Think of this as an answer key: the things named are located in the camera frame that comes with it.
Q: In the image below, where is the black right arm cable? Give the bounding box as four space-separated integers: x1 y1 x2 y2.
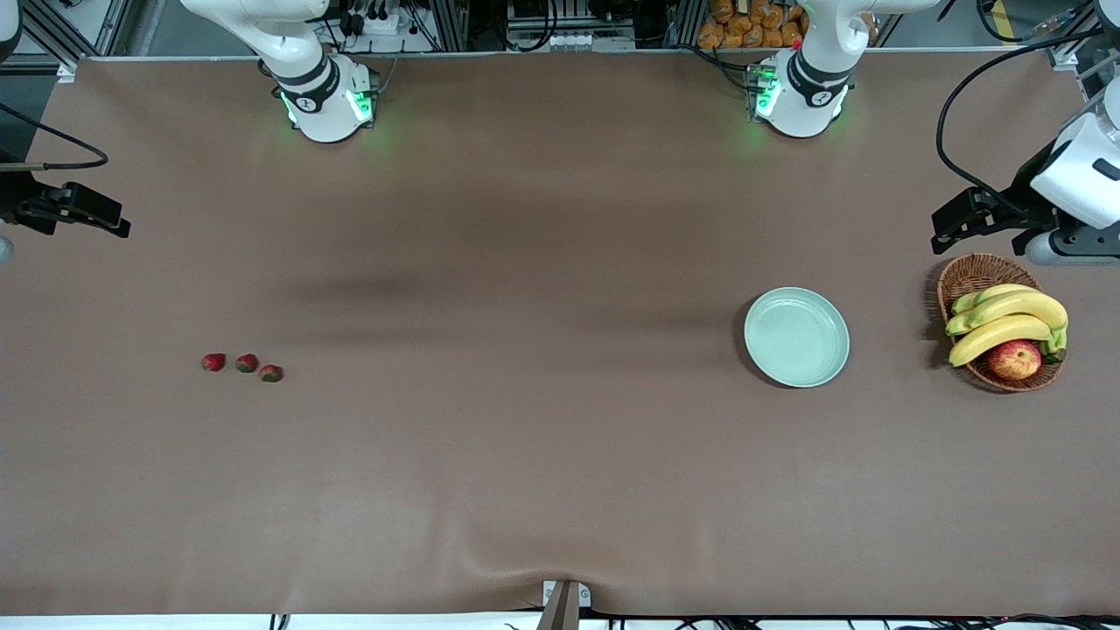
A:
0 103 109 171

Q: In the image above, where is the red yellow apple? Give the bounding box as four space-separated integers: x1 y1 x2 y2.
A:
987 339 1043 382

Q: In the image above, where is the white power strip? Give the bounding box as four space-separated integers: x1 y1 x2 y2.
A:
346 9 402 38

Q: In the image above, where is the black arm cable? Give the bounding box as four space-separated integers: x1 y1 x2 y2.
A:
0 103 109 171
935 31 1120 211

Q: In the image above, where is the brown table mat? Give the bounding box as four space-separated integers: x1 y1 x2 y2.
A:
0 50 1120 618

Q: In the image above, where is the brown wicker basket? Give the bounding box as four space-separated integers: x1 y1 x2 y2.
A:
937 253 1066 393

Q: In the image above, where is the orange bread roll pile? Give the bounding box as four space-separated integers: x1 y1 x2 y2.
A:
697 0 810 50

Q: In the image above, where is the aluminium frame post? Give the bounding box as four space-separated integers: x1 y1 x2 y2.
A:
429 0 469 52
669 0 705 49

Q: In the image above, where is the large yellow banana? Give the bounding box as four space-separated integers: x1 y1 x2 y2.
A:
945 290 1069 338

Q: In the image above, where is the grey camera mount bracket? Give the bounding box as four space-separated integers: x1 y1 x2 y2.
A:
535 579 592 630

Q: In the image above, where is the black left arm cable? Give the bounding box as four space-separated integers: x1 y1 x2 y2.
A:
935 31 1120 211

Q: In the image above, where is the small greenish yellow banana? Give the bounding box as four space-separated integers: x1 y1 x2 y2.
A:
952 283 1038 314

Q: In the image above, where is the aluminium frame profile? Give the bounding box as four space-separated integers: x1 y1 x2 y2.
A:
17 0 132 71
1048 39 1120 102

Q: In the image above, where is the pale green round plate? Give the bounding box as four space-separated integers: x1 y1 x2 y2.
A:
744 287 851 389

